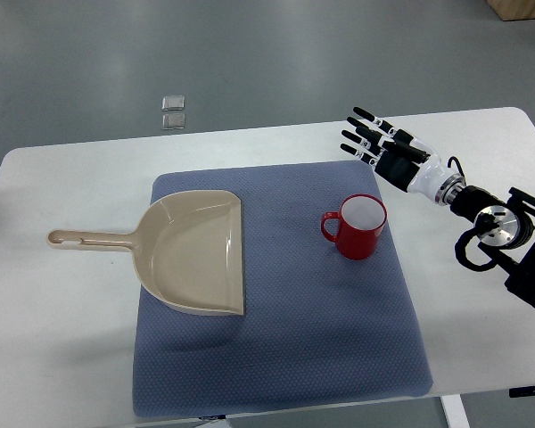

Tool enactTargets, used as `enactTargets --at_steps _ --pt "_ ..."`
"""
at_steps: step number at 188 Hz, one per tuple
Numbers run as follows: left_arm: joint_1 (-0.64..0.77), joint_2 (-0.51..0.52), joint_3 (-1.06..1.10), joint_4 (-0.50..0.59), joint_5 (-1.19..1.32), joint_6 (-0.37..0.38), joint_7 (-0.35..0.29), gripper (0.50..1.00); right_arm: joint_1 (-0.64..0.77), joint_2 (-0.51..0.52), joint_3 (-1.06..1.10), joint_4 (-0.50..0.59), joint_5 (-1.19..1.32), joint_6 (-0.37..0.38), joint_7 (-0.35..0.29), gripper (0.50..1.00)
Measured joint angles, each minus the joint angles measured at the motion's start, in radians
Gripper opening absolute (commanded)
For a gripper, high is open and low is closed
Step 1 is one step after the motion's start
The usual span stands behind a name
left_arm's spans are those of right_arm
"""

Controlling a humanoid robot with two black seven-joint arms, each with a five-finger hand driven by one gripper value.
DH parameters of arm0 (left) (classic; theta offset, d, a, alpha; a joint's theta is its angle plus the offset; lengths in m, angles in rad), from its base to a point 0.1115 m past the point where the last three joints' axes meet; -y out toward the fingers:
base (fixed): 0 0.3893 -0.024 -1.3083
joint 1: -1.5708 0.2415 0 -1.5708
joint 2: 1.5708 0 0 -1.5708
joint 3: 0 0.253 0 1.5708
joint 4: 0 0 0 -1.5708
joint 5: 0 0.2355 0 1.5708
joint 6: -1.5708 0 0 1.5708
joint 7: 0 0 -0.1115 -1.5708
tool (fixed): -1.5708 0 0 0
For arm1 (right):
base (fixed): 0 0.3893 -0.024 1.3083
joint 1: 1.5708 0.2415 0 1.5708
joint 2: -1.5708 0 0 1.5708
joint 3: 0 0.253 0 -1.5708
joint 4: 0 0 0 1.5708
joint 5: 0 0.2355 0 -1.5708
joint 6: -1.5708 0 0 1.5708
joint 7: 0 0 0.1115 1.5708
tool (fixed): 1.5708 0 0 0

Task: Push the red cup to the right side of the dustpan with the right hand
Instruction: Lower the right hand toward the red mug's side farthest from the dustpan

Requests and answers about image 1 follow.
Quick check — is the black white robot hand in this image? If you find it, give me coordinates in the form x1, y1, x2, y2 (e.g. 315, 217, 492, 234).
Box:
341, 107, 465, 205

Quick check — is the red cup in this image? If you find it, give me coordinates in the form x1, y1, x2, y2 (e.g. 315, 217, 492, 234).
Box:
320, 193, 387, 260

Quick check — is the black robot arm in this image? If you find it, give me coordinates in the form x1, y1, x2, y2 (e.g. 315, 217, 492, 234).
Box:
443, 181, 535, 308

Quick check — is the beige plastic dustpan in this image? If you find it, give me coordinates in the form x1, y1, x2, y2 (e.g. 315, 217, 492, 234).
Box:
46, 190, 245, 316

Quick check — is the wooden box corner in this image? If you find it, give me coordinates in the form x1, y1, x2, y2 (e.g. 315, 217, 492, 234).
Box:
487, 0, 535, 21

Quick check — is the white table leg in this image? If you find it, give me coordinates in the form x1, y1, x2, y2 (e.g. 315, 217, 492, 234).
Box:
440, 394, 470, 428

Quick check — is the upper metal floor plate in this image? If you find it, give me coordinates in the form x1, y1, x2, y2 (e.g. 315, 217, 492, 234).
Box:
161, 95, 185, 111

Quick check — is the black table control panel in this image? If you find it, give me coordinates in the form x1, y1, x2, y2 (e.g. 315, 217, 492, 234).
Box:
508, 385, 535, 399

